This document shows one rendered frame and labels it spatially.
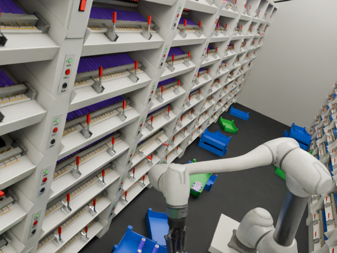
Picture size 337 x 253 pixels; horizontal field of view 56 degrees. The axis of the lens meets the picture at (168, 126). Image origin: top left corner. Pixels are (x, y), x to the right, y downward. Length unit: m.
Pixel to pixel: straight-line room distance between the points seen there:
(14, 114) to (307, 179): 1.13
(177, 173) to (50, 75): 0.61
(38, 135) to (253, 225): 1.34
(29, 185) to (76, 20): 0.55
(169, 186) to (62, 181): 0.42
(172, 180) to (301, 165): 0.56
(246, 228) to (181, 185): 0.80
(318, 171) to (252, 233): 0.67
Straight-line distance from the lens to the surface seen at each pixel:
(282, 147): 1.54
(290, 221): 1.70
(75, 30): 0.93
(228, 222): 2.25
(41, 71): 0.96
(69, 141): 1.21
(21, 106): 0.95
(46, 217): 1.44
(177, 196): 1.28
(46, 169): 1.13
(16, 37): 0.84
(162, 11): 1.51
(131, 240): 1.57
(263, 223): 1.95
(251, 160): 1.47
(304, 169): 1.47
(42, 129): 1.01
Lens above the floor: 1.50
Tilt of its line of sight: 23 degrees down
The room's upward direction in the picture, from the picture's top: 21 degrees clockwise
